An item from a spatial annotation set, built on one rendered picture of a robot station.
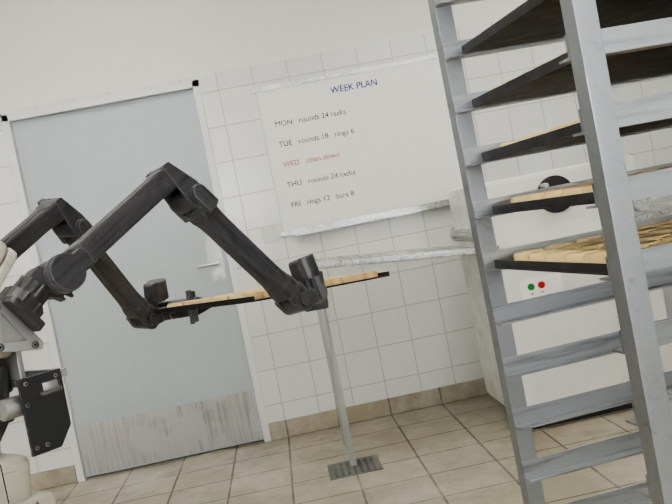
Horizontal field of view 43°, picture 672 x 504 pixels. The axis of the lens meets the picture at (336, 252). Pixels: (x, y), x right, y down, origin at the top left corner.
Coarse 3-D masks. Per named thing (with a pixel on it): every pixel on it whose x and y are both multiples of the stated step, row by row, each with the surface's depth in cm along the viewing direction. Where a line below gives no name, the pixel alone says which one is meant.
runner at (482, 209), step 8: (648, 168) 149; (656, 168) 149; (568, 184) 146; (576, 184) 147; (528, 192) 145; (536, 192) 145; (488, 200) 144; (496, 200) 144; (504, 200) 144; (480, 208) 143; (488, 208) 144; (480, 216) 143; (488, 216) 141
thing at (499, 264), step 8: (496, 264) 142; (504, 264) 139; (512, 264) 135; (520, 264) 132; (528, 264) 129; (536, 264) 126; (544, 264) 124; (552, 264) 121; (560, 264) 119; (568, 264) 116; (576, 264) 114; (584, 264) 112; (592, 264) 109; (600, 264) 107; (560, 272) 119; (568, 272) 117; (576, 272) 114; (584, 272) 112; (592, 272) 110; (600, 272) 108
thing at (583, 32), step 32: (576, 0) 98; (576, 32) 99; (576, 64) 100; (608, 96) 99; (608, 128) 99; (608, 160) 99; (608, 192) 99; (608, 224) 100; (608, 256) 102; (640, 256) 100; (640, 288) 100; (640, 320) 100; (640, 352) 100; (640, 384) 101; (640, 416) 102
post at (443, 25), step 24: (432, 0) 142; (432, 24) 145; (456, 72) 143; (456, 120) 143; (456, 144) 145; (480, 168) 144; (480, 192) 144; (480, 240) 144; (480, 264) 145; (504, 288) 145; (504, 336) 145; (504, 384) 146; (528, 432) 145; (528, 456) 145
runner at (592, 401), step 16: (624, 384) 148; (560, 400) 146; (576, 400) 147; (592, 400) 147; (608, 400) 148; (624, 400) 147; (528, 416) 145; (544, 416) 146; (560, 416) 145; (576, 416) 144
